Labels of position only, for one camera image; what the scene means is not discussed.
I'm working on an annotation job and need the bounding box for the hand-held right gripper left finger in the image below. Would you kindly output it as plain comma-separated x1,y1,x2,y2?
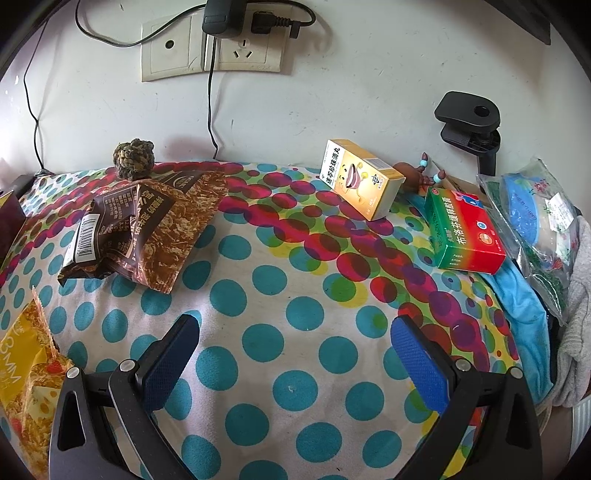
48,314,201,480

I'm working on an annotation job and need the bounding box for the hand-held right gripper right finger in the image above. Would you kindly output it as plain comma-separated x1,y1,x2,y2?
390,315,543,480

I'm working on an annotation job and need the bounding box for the light blue cloth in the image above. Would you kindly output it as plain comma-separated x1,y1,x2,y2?
485,261,555,407

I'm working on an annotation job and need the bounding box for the polka dot tablecloth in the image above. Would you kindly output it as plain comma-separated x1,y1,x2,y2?
0,161,555,480

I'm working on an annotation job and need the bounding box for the brown snack packet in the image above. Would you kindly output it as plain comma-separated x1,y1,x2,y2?
58,170,227,294

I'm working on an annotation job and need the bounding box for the green red medicine box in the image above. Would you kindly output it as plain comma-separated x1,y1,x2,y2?
424,186,507,275

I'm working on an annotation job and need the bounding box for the yellow snack packet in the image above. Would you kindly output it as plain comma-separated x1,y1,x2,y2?
0,286,77,476

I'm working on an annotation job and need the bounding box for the grey cloth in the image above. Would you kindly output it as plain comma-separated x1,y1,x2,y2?
547,240,591,409

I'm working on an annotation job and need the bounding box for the clear plastic bag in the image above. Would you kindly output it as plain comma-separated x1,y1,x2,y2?
478,157,583,326

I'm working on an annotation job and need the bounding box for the small brown figurine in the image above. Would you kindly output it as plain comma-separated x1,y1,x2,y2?
394,154,448,195

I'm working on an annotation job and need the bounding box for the yellow medicine box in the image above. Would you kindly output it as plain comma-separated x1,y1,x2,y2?
320,138,406,221

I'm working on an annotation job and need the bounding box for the small dark red box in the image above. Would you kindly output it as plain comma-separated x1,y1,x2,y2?
0,189,26,238

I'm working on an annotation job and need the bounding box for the black power adapter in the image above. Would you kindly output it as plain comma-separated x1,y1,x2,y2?
202,0,245,38

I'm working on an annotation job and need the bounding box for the black power plug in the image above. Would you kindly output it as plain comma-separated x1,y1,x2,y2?
249,0,317,40

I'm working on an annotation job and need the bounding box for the woven rope ball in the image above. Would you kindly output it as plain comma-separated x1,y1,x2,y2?
113,138,155,181

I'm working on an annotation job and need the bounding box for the black adapter output cable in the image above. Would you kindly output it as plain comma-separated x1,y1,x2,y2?
206,37,219,161

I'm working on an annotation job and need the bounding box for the black television cable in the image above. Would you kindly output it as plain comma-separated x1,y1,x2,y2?
23,21,49,174

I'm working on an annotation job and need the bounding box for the white wall jack plate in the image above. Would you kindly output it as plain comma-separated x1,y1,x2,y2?
141,16,207,83

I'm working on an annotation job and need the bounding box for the white wall power socket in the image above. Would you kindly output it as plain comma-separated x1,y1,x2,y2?
204,4,282,73

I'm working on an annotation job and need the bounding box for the black adapter input cable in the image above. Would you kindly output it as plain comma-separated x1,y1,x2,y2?
75,0,205,48

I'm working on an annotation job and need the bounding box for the black wall television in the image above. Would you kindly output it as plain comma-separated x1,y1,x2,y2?
505,0,552,45

